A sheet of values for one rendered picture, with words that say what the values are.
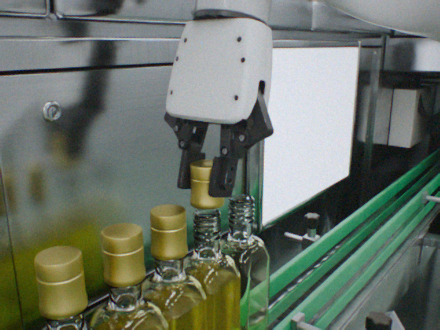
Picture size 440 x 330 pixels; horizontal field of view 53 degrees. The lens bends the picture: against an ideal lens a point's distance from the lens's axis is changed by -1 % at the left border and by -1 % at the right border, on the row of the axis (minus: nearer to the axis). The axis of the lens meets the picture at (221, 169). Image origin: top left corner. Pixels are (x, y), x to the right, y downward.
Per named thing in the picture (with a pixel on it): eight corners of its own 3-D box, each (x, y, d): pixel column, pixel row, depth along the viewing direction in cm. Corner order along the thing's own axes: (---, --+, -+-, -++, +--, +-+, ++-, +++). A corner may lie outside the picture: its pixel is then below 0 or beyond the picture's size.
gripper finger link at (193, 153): (168, 121, 47) (159, 183, 47) (191, 124, 45) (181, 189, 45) (188, 124, 49) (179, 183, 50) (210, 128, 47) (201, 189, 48)
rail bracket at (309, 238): (288, 267, 90) (291, 205, 86) (319, 278, 85) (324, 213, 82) (278, 275, 86) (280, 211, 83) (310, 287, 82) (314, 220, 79)
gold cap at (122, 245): (127, 262, 41) (124, 218, 39) (154, 275, 39) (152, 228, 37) (95, 278, 38) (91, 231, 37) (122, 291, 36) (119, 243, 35)
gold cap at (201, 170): (205, 196, 49) (205, 157, 47) (231, 202, 47) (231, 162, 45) (183, 204, 46) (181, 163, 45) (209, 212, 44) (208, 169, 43)
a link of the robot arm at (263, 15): (172, -16, 44) (168, 12, 44) (244, -25, 39) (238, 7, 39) (217, 9, 50) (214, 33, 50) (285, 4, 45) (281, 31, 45)
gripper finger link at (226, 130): (225, 85, 43) (196, 129, 45) (256, 115, 40) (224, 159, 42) (243, 91, 45) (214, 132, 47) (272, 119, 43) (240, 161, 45)
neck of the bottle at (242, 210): (237, 229, 54) (238, 192, 53) (258, 235, 52) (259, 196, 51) (223, 237, 52) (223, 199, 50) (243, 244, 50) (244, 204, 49)
